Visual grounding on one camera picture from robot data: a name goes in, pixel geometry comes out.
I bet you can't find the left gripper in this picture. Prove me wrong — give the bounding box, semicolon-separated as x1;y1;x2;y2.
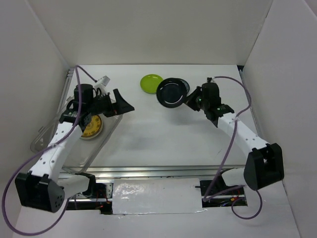
88;89;134;118

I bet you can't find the black plate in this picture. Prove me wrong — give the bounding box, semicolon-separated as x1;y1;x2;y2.
156;78;188;109

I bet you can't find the yellow brown patterned plate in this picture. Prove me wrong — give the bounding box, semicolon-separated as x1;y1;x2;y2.
81;116;103;139

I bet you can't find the blue patterned plate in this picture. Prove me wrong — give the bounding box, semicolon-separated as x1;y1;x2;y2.
182;79;190;93
80;132;102;140

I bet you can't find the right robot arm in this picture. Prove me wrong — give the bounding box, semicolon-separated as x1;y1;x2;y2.
185;82;284;190

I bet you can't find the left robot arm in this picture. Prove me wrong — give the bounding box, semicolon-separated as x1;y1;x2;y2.
14;84;135;213

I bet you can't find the clear plastic bin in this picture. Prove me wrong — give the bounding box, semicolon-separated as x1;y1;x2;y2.
30;96;124;174

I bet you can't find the green plate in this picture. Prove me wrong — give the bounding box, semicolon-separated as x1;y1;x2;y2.
140;74;163;94

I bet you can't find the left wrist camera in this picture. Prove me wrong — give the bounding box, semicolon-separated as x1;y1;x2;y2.
94;75;110;94

